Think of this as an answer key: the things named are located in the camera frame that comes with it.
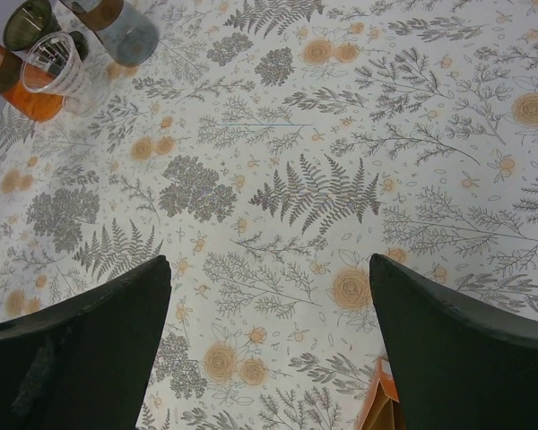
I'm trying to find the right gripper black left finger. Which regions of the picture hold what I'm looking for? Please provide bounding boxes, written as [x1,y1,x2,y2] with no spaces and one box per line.
[0,255,171,429]

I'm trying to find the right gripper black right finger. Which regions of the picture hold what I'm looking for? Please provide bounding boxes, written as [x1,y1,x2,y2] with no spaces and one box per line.
[369,254,538,429]

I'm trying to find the dark green dripper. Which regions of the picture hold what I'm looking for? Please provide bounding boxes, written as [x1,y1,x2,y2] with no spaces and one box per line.
[2,0,90,66]

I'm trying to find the orange coffee filter pack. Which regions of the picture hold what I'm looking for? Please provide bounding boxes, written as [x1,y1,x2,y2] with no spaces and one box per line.
[354,357,406,430]

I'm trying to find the floral patterned tablecloth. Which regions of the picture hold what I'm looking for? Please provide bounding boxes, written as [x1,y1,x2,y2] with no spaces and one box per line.
[0,1,538,429]

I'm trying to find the clear plastic dripper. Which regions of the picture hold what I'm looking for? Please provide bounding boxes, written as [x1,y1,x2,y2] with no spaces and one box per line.
[21,31,105,116]

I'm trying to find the orange glass carafe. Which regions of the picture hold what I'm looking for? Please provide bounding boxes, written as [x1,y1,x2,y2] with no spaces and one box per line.
[0,45,63,122]

